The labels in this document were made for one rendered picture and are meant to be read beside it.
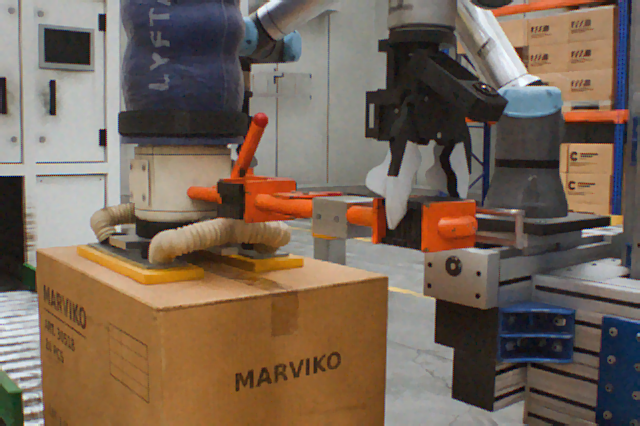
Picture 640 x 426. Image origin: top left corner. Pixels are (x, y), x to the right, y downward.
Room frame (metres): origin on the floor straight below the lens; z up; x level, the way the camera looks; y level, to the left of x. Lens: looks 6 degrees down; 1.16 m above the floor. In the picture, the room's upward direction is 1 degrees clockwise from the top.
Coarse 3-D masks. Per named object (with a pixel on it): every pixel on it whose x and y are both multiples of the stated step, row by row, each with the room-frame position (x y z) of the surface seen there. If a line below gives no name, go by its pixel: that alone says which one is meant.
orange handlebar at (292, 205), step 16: (256, 176) 1.51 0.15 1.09; (192, 192) 1.13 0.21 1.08; (208, 192) 1.08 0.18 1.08; (304, 192) 0.92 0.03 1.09; (272, 208) 0.94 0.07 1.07; (288, 208) 0.90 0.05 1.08; (304, 208) 0.87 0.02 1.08; (352, 208) 0.80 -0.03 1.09; (368, 208) 0.79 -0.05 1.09; (368, 224) 0.78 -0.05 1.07; (448, 224) 0.69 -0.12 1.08; (464, 224) 0.69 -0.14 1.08
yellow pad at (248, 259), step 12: (204, 252) 1.26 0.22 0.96; (240, 252) 1.19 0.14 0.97; (252, 252) 1.19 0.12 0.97; (276, 252) 1.19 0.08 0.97; (228, 264) 1.19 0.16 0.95; (240, 264) 1.15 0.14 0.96; (252, 264) 1.12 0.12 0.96; (264, 264) 1.13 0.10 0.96; (276, 264) 1.14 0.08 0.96; (288, 264) 1.16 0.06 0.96; (300, 264) 1.17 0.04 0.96
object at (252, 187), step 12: (228, 180) 1.03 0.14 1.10; (240, 180) 1.05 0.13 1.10; (252, 180) 1.06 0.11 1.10; (264, 180) 0.99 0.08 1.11; (276, 180) 1.00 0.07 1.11; (288, 180) 1.01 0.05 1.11; (228, 192) 0.99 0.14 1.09; (240, 192) 0.97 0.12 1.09; (252, 192) 0.97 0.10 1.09; (264, 192) 0.98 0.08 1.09; (276, 192) 1.00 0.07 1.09; (288, 192) 1.01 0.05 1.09; (228, 204) 1.01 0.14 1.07; (240, 204) 0.98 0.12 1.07; (252, 204) 0.97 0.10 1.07; (228, 216) 0.99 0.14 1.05; (240, 216) 0.97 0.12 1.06; (252, 216) 0.97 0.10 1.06; (264, 216) 0.98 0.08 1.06
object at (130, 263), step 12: (84, 252) 1.23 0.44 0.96; (96, 252) 1.19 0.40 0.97; (108, 252) 1.17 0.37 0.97; (120, 252) 1.16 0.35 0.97; (132, 252) 1.16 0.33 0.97; (144, 252) 1.10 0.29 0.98; (108, 264) 1.13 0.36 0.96; (120, 264) 1.09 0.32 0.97; (132, 264) 1.07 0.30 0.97; (144, 264) 1.05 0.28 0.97; (168, 264) 1.05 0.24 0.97; (180, 264) 1.06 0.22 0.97; (132, 276) 1.04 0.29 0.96; (144, 276) 1.00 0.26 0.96; (156, 276) 1.01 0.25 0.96; (168, 276) 1.02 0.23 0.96; (180, 276) 1.04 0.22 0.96; (192, 276) 1.05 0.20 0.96
